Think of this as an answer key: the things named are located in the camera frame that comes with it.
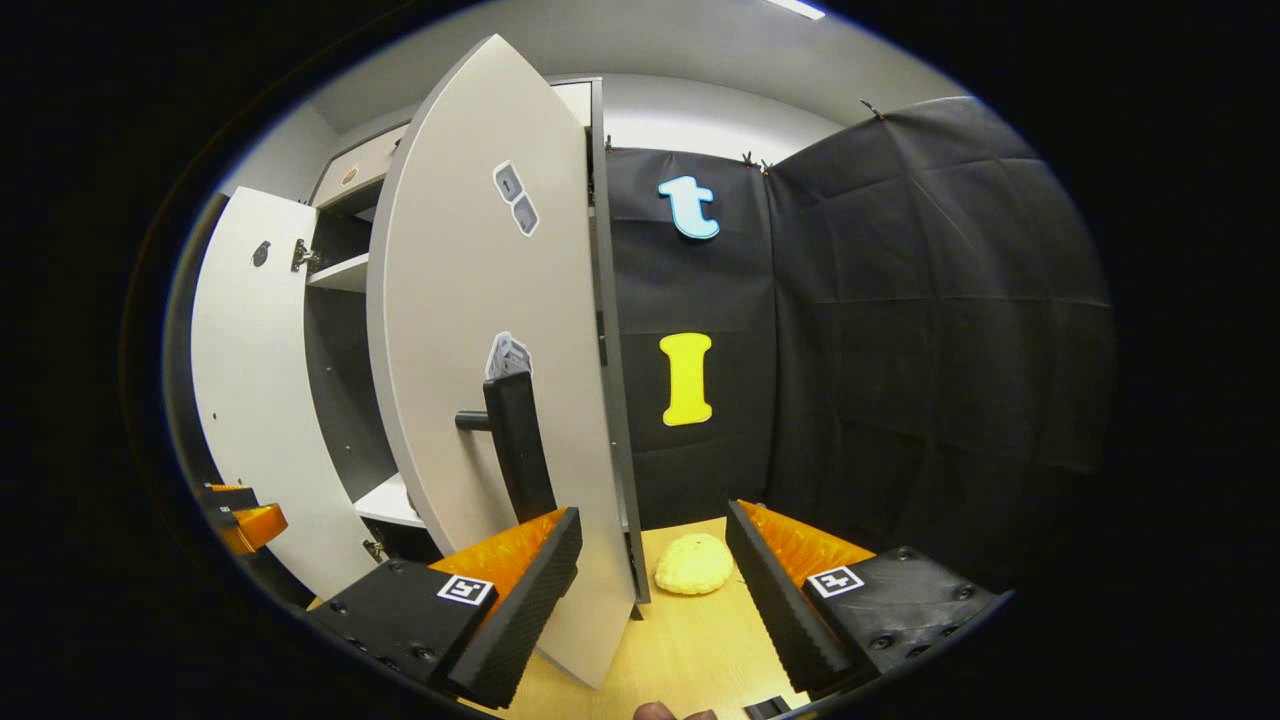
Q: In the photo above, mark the white cabinet drawer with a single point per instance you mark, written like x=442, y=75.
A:
x=360, y=165

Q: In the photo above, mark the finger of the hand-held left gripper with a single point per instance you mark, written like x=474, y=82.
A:
x=232, y=496
x=255, y=527

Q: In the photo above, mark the white cabinet door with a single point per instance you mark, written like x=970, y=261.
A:
x=450, y=350
x=260, y=400

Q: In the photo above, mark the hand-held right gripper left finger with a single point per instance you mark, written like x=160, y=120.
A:
x=525, y=615

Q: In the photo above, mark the long ceiling light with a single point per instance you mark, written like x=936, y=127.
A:
x=797, y=8

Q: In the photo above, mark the white shoe cabinet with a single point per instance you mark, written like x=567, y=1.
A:
x=345, y=272

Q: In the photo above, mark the yellow round sponge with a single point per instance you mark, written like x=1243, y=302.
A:
x=694, y=565

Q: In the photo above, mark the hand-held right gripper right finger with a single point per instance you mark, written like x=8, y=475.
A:
x=775, y=610

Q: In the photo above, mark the black backdrop cloth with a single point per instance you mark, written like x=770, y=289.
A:
x=900, y=350

